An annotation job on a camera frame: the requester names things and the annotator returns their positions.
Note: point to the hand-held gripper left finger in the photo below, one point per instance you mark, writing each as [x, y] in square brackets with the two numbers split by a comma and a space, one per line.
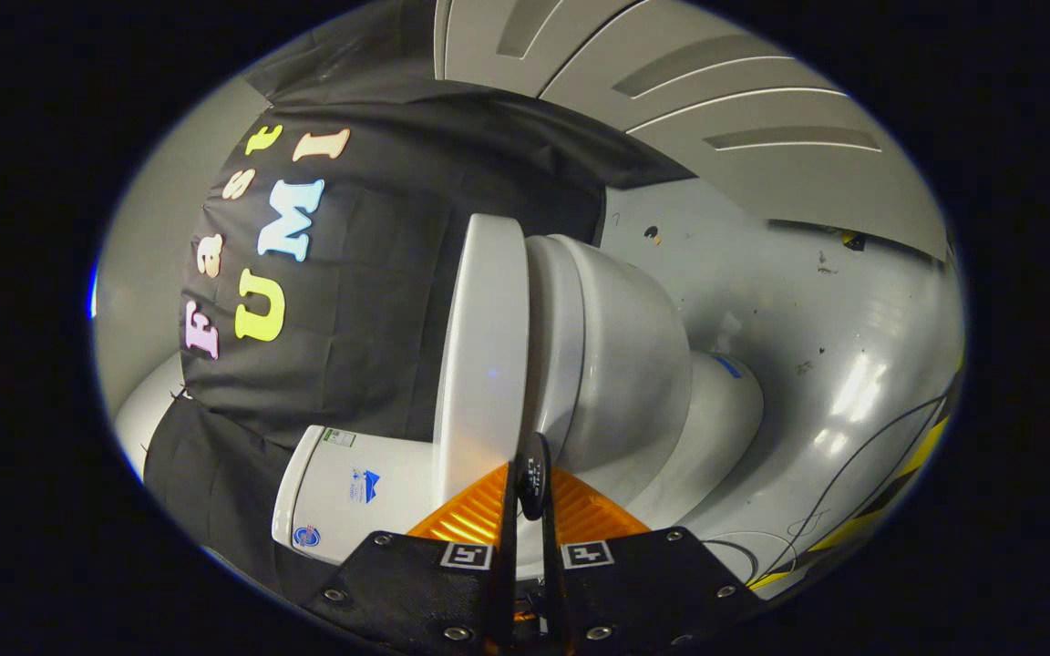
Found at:
[406, 583]

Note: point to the black backdrop cloth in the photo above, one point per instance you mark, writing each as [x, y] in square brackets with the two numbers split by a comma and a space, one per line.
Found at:
[379, 273]

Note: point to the white grey drawer cabinet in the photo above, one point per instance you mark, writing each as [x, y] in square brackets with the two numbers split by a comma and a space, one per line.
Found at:
[716, 118]

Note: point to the white toilet with tank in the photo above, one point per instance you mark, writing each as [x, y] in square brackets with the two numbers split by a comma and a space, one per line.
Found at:
[634, 364]

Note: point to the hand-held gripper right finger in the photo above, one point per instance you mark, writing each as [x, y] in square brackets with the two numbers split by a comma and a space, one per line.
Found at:
[653, 583]

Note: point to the yellow black floor tape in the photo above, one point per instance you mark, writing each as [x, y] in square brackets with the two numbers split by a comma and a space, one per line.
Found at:
[931, 448]

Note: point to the white toilet lid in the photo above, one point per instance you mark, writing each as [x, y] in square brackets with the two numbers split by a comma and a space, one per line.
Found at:
[484, 346]

